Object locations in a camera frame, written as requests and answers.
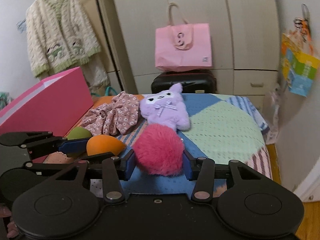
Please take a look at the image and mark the green makeup sponge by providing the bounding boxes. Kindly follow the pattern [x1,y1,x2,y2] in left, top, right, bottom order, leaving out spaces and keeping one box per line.
[66,127,93,140]

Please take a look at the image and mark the orange makeup sponge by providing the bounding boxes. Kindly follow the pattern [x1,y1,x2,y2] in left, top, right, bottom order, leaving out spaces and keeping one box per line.
[86,134,126,156]

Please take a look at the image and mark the magenta fluffy pom pom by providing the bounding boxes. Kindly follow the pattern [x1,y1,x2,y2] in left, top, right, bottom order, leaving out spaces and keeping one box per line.
[132,124,184,176]

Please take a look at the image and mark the pink floral scrunchie cloth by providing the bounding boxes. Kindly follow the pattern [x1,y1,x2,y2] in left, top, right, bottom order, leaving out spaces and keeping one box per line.
[80,92,140,136]

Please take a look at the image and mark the purple Kuromi plush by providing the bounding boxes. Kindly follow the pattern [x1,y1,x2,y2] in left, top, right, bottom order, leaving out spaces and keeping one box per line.
[139,83,190,131]

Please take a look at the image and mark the person's left hand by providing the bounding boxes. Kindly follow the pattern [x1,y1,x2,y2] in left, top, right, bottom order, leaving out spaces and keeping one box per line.
[0,205,19,238]

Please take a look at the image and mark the pink cardboard storage box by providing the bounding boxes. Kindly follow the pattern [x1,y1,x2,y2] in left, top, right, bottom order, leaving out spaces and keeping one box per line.
[1,67,93,136]

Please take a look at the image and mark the colourful patchwork blanket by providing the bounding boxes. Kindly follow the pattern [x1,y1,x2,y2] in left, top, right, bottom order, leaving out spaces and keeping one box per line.
[116,94,272,195]

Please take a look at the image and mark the cream knitted cardigan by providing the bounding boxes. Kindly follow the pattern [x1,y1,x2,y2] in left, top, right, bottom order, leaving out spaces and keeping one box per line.
[25,0,110,91]

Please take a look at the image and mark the black suitcase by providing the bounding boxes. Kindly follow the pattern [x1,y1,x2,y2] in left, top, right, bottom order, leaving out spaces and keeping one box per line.
[151,69,217,94]

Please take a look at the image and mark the pink tote bag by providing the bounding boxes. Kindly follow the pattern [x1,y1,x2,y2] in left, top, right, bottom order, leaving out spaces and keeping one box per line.
[155,2,213,72]

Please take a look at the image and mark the colourful paper gift bag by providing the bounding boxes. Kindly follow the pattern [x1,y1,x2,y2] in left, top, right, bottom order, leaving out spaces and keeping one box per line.
[280,4,319,97]

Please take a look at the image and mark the grey three-door wardrobe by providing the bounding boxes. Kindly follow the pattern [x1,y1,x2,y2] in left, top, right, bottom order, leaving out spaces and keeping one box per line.
[100,0,279,109]

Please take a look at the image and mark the blue wire hangers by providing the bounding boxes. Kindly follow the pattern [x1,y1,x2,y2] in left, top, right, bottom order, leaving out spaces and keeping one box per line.
[16,19,27,33]

